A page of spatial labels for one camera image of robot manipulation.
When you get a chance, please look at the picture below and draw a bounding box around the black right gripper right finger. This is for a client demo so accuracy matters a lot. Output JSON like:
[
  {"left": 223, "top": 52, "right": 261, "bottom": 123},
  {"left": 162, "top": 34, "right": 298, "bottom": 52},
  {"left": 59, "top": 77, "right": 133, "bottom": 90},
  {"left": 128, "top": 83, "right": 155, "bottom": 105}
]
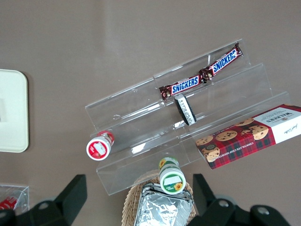
[{"left": 188, "top": 173, "right": 292, "bottom": 226}]

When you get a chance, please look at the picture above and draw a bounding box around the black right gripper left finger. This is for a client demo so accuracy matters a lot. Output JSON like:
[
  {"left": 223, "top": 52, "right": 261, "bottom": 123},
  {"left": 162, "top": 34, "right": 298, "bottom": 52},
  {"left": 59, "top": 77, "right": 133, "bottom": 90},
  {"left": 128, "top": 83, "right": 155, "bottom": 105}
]
[{"left": 0, "top": 174, "right": 88, "bottom": 226}]

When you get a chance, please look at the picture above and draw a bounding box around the brown wicker basket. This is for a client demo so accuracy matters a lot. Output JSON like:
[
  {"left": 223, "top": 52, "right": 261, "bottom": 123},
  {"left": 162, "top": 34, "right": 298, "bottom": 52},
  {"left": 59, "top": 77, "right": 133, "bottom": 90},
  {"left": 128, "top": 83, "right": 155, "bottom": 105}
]
[{"left": 121, "top": 169, "right": 199, "bottom": 226}]

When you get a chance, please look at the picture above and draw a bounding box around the cream plastic tray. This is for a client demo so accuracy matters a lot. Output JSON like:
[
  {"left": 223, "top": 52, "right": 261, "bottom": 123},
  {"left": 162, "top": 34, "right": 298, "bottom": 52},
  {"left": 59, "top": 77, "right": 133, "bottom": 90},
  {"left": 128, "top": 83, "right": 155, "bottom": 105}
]
[{"left": 0, "top": 69, "right": 29, "bottom": 153}]

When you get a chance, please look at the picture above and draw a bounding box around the clear acrylic box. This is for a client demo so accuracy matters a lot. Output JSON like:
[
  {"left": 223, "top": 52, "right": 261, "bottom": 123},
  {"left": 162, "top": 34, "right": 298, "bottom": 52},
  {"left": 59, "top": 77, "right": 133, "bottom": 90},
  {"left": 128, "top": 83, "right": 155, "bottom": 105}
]
[{"left": 0, "top": 185, "right": 30, "bottom": 211}]

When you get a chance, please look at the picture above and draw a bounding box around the green sunflower yogurt bottle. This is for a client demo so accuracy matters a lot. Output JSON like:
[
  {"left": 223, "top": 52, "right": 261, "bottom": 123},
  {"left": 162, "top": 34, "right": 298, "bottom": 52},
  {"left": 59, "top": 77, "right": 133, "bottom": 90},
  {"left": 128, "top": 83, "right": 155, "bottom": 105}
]
[{"left": 158, "top": 157, "right": 187, "bottom": 194}]

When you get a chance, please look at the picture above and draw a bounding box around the silver foil container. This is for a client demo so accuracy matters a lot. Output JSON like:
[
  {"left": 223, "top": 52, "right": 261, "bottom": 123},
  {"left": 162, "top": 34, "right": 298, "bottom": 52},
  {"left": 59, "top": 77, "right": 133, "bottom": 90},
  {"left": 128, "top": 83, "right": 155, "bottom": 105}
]
[{"left": 134, "top": 183, "right": 195, "bottom": 226}]

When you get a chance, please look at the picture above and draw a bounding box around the red packaged item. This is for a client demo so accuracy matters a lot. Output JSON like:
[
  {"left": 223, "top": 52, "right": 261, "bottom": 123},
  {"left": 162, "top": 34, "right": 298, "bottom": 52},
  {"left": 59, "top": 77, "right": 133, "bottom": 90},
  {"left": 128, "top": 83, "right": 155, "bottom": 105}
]
[{"left": 0, "top": 196, "right": 18, "bottom": 210}]

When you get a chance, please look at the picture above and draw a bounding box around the red strawberry yogurt bottle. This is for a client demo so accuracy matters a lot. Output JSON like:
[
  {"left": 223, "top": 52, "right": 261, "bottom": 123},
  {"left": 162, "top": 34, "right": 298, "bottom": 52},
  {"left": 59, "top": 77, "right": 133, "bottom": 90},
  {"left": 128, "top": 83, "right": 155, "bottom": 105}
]
[{"left": 86, "top": 130, "right": 115, "bottom": 161}]

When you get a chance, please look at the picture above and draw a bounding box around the Walkers red tartan cookie box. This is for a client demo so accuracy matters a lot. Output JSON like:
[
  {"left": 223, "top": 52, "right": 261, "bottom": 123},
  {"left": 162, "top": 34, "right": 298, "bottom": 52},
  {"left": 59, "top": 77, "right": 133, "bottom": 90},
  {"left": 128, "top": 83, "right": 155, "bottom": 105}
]
[{"left": 195, "top": 103, "right": 301, "bottom": 170}]

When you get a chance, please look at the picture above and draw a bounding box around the black and white oval tin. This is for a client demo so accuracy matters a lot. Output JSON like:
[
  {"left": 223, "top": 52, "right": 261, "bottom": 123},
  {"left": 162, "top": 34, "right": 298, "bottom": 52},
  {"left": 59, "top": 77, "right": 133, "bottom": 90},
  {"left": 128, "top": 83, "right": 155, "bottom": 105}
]
[{"left": 174, "top": 93, "right": 197, "bottom": 127}]

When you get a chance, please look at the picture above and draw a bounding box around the clear acrylic tiered display stand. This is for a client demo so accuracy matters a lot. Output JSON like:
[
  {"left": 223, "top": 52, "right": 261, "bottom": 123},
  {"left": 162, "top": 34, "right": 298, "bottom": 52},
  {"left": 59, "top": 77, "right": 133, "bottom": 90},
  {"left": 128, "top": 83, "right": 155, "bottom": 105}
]
[{"left": 84, "top": 39, "right": 290, "bottom": 196}]

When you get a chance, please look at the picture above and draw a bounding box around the Snickers chocolate bar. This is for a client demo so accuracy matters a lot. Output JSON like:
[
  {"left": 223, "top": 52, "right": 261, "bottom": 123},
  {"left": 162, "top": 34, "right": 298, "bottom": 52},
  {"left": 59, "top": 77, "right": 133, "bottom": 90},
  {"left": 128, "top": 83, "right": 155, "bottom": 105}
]
[
  {"left": 158, "top": 75, "right": 203, "bottom": 101},
  {"left": 199, "top": 41, "right": 243, "bottom": 83}
]

